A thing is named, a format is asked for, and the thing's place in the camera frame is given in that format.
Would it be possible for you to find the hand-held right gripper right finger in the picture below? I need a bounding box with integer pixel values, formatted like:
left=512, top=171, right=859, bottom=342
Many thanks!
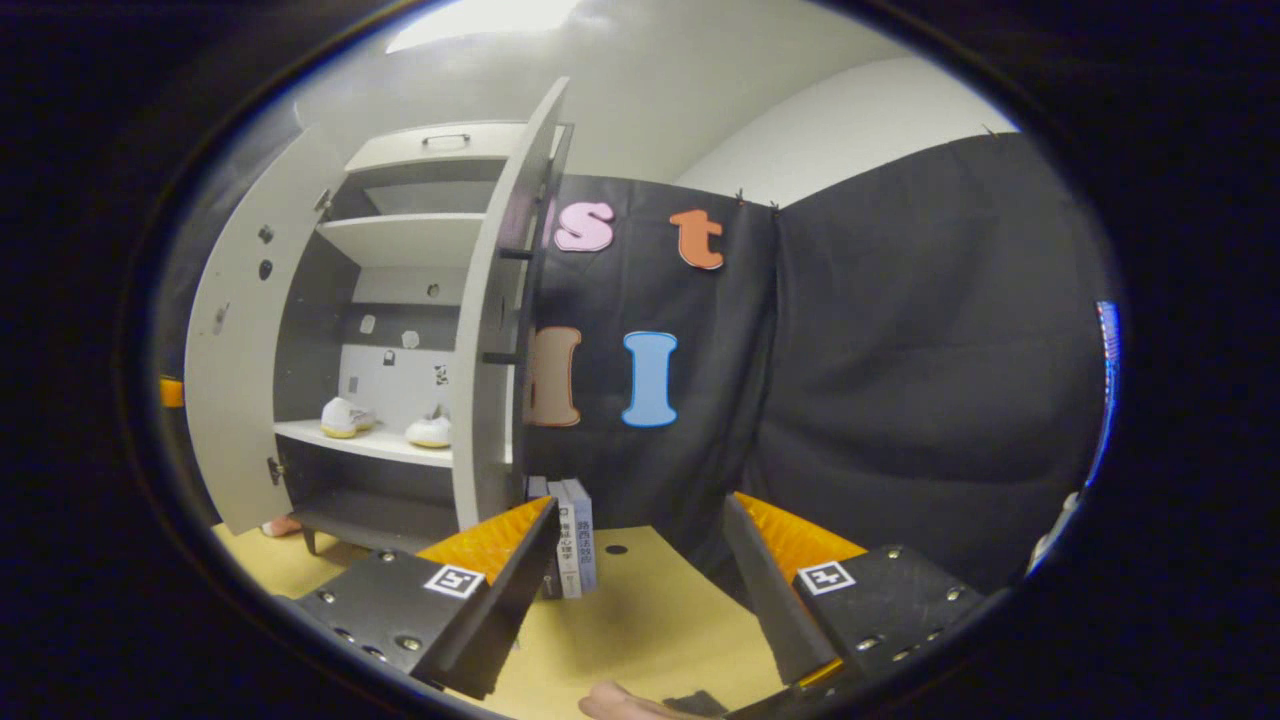
left=722, top=492, right=1001, bottom=691

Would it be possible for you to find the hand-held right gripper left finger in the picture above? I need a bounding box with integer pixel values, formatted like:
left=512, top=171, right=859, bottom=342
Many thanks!
left=295, top=495, right=561, bottom=701

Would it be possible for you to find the white cabinet door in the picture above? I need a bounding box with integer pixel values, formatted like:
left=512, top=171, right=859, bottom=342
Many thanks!
left=450, top=77, right=576, bottom=531
left=183, top=130, right=346, bottom=536

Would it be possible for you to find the white shoe cabinet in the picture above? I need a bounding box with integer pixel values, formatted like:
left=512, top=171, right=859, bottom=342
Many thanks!
left=183, top=77, right=576, bottom=556

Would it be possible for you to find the white cabinet drawer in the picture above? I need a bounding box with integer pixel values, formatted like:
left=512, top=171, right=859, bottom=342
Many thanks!
left=345, top=122, right=526, bottom=173

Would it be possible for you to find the grey blue book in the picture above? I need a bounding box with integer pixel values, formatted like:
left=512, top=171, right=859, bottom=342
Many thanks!
left=560, top=478, right=599, bottom=593

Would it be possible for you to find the black backdrop cloth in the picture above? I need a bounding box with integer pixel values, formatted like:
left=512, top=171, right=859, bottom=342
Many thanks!
left=520, top=130, right=1113, bottom=601

